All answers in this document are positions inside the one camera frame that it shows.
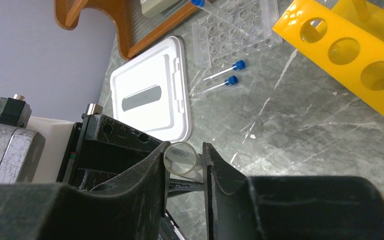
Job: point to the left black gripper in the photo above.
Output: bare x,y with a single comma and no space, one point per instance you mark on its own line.
100,148

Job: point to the yellow test tube rack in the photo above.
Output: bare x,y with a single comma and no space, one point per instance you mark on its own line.
346,41

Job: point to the large clear glass test tube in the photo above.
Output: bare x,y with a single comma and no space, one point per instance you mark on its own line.
182,160

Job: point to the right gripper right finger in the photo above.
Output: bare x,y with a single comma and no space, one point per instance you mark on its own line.
324,207

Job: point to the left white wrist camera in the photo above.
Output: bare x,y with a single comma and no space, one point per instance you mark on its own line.
32,149

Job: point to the blue capped test tube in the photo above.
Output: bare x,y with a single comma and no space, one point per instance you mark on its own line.
237,66

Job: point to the metal tray lid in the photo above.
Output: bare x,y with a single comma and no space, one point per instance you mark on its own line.
150,92

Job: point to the orange wooden shelf rack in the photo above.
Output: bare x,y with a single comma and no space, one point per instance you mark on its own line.
133,35

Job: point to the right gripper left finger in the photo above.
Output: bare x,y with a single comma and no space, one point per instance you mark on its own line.
129,206

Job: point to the beige stapler on shelf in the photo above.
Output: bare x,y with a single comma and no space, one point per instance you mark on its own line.
151,8

